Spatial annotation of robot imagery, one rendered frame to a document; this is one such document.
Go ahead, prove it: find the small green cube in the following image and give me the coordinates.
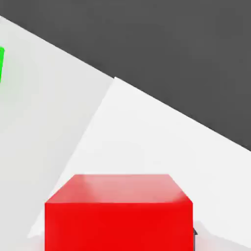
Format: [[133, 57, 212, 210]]
[[0, 46, 5, 84]]

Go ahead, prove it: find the small red cube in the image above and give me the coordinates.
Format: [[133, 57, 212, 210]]
[[44, 174, 194, 251]]

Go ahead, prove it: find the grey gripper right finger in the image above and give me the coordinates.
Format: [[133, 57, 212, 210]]
[[193, 220, 251, 251]]

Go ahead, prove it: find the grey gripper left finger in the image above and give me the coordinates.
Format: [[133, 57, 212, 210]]
[[0, 230, 46, 251]]

